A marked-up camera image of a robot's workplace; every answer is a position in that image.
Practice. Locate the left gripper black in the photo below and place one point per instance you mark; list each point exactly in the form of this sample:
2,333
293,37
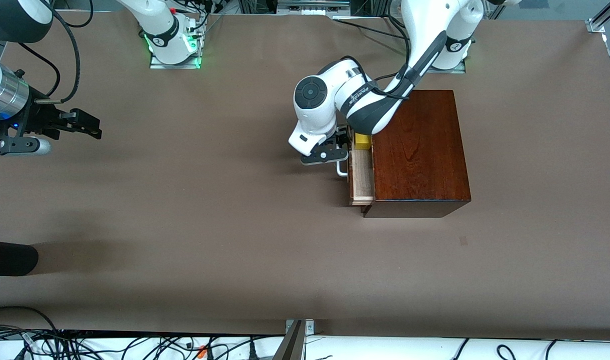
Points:
342,137

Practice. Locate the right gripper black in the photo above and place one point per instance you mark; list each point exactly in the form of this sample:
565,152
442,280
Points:
36,118

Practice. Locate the yellow block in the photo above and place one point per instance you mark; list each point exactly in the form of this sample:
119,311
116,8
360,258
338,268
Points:
361,142

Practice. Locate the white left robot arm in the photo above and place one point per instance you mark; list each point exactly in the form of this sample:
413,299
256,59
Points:
365,95

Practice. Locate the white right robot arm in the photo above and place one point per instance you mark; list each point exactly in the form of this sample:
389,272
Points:
165,35

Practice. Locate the dark brown wooden cabinet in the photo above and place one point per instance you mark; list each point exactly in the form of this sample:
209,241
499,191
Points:
425,160

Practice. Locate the white power strip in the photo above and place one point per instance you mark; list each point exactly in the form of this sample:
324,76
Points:
315,10

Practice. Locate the table cover sheet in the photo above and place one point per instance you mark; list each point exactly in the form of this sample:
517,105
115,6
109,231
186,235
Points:
235,225

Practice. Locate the black ribbed cylinder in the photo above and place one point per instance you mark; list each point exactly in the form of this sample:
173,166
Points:
10,257

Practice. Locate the small grey tape patch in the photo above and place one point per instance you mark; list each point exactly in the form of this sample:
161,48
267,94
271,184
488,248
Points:
463,240

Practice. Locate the dark grey mounting bar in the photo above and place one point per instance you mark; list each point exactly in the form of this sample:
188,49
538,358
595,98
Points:
292,345

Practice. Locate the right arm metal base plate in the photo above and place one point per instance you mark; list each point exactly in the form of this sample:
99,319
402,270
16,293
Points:
175,65

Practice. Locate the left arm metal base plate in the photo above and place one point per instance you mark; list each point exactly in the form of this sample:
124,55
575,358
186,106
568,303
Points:
452,70

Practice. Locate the small metal bracket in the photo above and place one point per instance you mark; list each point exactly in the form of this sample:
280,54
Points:
310,327

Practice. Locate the aluminium frame profile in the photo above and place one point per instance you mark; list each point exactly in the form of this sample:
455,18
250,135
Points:
602,17

